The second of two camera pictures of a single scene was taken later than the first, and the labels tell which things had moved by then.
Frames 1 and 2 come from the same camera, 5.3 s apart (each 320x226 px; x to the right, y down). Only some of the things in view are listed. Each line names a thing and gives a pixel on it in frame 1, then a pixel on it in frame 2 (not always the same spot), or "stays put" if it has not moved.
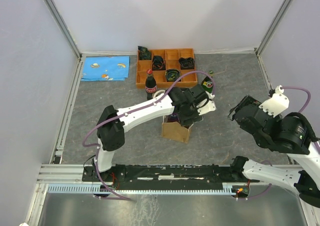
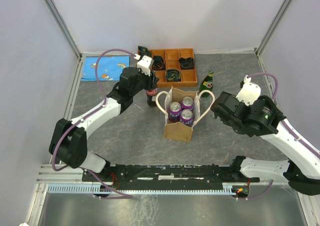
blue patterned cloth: [105, 68] stays put
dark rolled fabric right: [187, 63] stays put
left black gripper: [187, 120] → [152, 80]
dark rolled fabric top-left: [144, 53] stays put
